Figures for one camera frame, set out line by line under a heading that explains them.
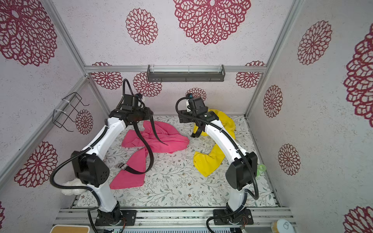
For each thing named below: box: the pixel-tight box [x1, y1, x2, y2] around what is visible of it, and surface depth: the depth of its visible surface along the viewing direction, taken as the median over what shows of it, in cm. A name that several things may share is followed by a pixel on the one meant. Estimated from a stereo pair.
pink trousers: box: [109, 120, 190, 190], surface depth 94 cm
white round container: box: [270, 218, 296, 233], surface depth 69 cm
